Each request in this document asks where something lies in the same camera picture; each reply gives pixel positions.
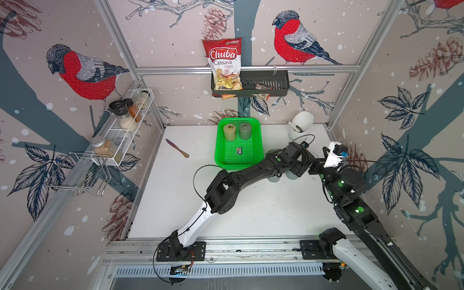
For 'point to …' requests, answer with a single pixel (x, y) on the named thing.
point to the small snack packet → (265, 96)
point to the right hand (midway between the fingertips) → (312, 146)
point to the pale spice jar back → (142, 99)
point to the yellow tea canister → (229, 132)
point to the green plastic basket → (238, 142)
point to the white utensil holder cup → (305, 121)
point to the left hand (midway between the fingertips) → (302, 159)
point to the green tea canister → (245, 131)
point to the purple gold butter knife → (171, 143)
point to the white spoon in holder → (296, 128)
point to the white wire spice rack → (83, 173)
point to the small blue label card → (239, 150)
